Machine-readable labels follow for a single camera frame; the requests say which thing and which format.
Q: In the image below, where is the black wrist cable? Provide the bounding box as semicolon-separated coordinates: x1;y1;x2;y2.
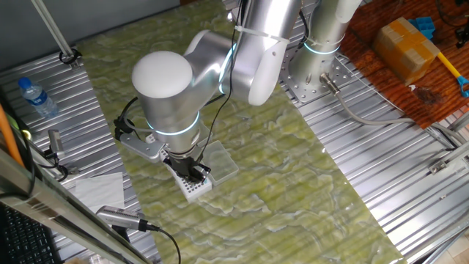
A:
113;0;245;162

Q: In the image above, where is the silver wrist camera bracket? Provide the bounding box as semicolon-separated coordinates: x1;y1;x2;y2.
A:
119;132;166;163

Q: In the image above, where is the orange tube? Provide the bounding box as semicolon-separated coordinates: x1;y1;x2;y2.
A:
0;104;25;168

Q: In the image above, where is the small silver camera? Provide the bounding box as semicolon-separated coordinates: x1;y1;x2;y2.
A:
47;129;66;159

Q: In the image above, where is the green marble pattern mat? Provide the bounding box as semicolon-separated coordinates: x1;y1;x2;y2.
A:
76;0;407;264

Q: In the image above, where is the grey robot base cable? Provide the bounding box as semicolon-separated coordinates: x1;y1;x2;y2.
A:
319;72;469;147

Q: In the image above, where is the black keyboard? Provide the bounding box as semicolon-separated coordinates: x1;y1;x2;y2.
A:
0;203;63;264

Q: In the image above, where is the large silver camera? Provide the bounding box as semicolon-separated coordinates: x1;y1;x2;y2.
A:
95;205;160;232

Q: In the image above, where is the aluminium frame bar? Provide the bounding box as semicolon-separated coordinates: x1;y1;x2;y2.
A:
0;146;155;264

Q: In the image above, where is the blue plastic tray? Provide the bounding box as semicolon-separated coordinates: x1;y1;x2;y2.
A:
408;16;436;40

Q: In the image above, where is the black camera cable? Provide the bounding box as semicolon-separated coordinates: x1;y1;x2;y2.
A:
146;223;182;264

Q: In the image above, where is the black base cable bundle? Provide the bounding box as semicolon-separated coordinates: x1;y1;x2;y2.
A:
298;9;311;49

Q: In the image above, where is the aluminium frame profile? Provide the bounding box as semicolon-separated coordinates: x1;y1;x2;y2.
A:
426;109;469;175

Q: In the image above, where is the brown wooden board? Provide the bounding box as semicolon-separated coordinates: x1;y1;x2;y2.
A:
339;0;469;129

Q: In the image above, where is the aluminium pole black clamp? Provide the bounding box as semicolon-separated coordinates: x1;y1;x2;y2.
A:
31;0;82;70

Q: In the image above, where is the clear water bottle blue cap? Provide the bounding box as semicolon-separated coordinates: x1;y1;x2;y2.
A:
18;76;59;119

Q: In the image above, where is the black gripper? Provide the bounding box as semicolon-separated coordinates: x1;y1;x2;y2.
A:
169;150;213;184

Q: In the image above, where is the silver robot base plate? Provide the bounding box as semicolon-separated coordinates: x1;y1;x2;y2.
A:
280;51;352;104

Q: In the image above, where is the cardboard box yellow tape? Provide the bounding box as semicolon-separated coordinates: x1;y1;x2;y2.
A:
372;16;440;86

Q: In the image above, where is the black device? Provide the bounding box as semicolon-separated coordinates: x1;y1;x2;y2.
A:
454;21;469;49

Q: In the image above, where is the yellow handled blue tool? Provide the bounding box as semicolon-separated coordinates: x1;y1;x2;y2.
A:
437;51;469;98

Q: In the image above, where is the white paper sheet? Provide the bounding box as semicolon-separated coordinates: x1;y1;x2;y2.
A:
69;172;125;213

